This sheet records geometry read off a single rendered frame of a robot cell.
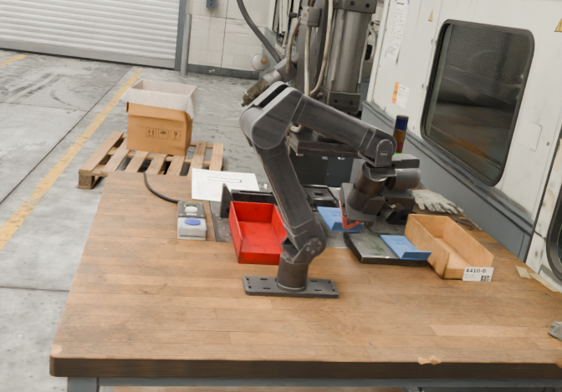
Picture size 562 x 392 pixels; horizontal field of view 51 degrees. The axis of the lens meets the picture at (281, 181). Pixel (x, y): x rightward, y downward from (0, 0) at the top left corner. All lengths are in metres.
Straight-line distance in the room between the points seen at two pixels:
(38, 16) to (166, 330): 10.11
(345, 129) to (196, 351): 0.49
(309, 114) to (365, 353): 0.45
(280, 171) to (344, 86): 0.47
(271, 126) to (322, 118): 0.11
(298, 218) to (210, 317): 0.25
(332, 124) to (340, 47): 0.42
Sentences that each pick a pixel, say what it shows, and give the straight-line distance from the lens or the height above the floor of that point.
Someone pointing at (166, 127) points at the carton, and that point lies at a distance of 4.86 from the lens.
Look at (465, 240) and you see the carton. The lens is 1.62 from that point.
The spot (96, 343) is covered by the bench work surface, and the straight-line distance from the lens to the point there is 1.06.
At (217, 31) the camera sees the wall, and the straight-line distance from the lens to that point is 10.73.
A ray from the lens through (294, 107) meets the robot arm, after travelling 1.08.
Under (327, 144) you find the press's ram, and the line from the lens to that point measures 1.55.
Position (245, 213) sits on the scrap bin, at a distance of 1.57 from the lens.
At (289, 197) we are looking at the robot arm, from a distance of 1.16.
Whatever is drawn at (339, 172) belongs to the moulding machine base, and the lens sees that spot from 4.83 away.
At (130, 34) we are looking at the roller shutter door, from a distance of 10.77.
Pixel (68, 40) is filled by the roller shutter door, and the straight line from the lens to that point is 10.96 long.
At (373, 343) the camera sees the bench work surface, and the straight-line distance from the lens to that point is 1.15.
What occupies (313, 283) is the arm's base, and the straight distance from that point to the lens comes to 1.29.
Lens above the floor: 1.49
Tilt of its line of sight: 17 degrees down
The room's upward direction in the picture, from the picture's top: 8 degrees clockwise
